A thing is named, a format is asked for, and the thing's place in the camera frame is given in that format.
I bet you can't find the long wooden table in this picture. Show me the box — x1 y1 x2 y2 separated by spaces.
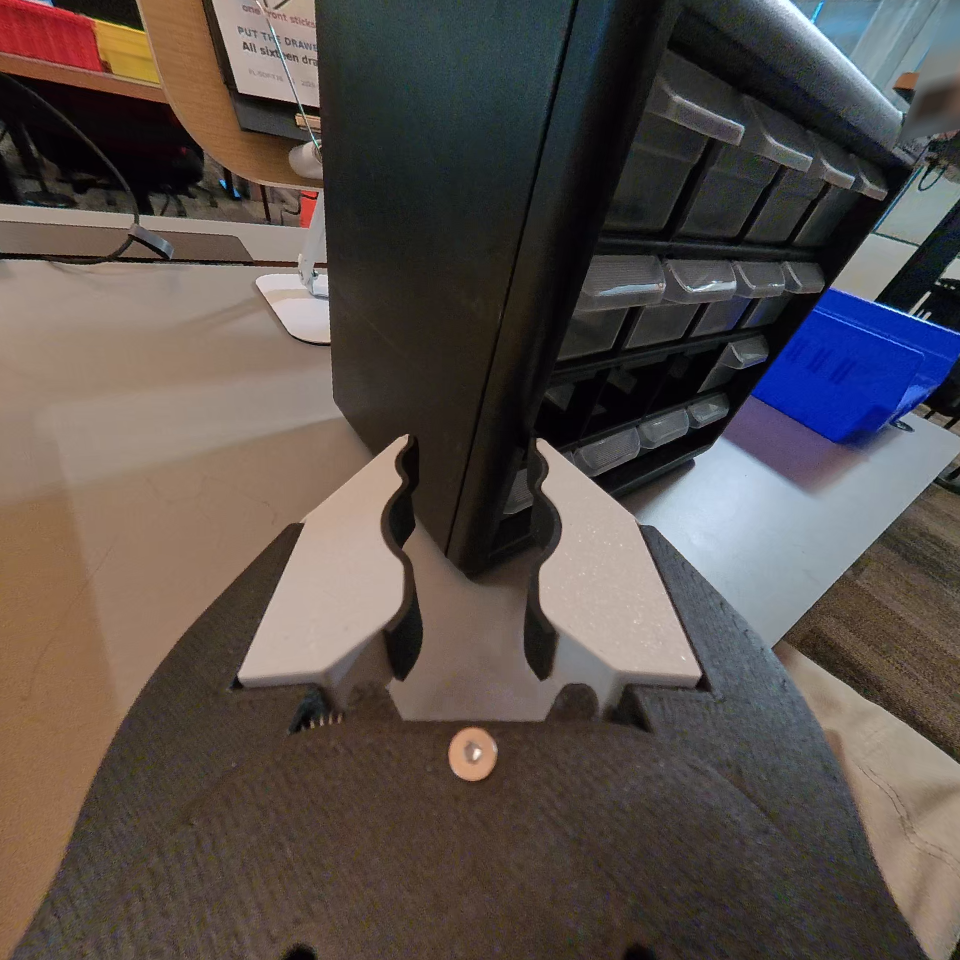
0 52 170 106

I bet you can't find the red plastic bin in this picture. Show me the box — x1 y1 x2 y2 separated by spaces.
0 0 104 74

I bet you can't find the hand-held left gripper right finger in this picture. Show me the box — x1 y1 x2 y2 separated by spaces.
522 438 704 715

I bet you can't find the black drawer cabinet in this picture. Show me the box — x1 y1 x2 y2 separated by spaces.
313 0 920 579

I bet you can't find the black table frame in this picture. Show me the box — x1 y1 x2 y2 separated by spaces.
873 201 960 316

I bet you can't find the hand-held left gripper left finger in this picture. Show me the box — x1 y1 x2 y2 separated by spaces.
237 433 425 708

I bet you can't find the yellow plastic bin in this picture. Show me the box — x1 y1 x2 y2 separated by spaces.
95 21 162 85

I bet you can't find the grey desk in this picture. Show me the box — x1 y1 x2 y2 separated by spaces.
0 204 960 939

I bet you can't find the set of clear cabinet drawers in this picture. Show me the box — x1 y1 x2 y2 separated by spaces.
501 48 890 519

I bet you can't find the clear plastic drawer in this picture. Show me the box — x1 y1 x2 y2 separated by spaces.
705 335 771 393

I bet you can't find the black cable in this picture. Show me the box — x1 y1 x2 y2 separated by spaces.
0 71 144 264

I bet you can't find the instruction poster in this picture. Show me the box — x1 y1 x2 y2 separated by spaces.
202 0 324 140

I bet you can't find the blue plastic bin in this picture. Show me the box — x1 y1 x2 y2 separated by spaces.
750 287 948 445

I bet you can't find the grey cable plug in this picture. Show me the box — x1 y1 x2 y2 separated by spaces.
127 223 176 261

